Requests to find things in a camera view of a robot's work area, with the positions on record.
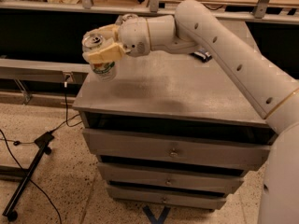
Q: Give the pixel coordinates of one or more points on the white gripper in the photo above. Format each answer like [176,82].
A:
[133,34]

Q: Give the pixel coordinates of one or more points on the white green 7up can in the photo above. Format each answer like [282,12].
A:
[104,69]

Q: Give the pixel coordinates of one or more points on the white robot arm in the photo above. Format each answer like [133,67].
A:
[272,92]

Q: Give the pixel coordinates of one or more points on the brown patterned drink can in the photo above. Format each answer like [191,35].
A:
[127,17]

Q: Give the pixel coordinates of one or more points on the top grey drawer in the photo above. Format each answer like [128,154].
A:
[152,147]

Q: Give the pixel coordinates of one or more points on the grey drawer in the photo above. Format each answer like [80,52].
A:
[169,178]
[152,147]
[165,197]

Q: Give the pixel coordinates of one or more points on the grey drawer cabinet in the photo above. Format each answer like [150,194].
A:
[171,95]

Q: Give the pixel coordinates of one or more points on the black stand leg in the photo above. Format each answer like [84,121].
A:
[22,175]

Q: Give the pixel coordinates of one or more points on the middle grey drawer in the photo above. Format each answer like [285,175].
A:
[169,178]

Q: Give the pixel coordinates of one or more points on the bottom grey drawer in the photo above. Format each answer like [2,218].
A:
[165,197]

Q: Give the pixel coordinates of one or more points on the grey metal shelf frame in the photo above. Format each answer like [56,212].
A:
[270,11]

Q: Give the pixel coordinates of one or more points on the grey metal rail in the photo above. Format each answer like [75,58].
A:
[72,73]

